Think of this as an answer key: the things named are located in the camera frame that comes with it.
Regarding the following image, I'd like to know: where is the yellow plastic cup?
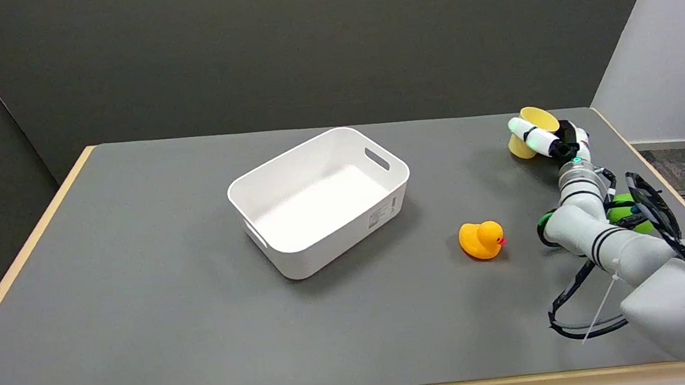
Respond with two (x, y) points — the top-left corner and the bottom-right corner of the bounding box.
(505, 104), (562, 161)

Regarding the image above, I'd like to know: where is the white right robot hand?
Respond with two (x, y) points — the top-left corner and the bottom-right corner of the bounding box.
(507, 111), (592, 171)

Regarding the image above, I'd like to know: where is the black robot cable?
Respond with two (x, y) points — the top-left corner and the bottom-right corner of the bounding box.
(536, 166), (685, 342)

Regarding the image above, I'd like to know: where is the white cable tie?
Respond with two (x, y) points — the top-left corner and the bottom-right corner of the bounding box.
(574, 258), (631, 344)

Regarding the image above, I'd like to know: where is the yellow rubber duck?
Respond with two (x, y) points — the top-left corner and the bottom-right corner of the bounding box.
(458, 219), (508, 262)

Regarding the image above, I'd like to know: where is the white plastic storage box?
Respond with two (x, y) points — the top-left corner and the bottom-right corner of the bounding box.
(222, 121), (419, 286)

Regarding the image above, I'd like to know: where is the green round toy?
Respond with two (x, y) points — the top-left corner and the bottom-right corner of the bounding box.
(603, 191), (655, 237)

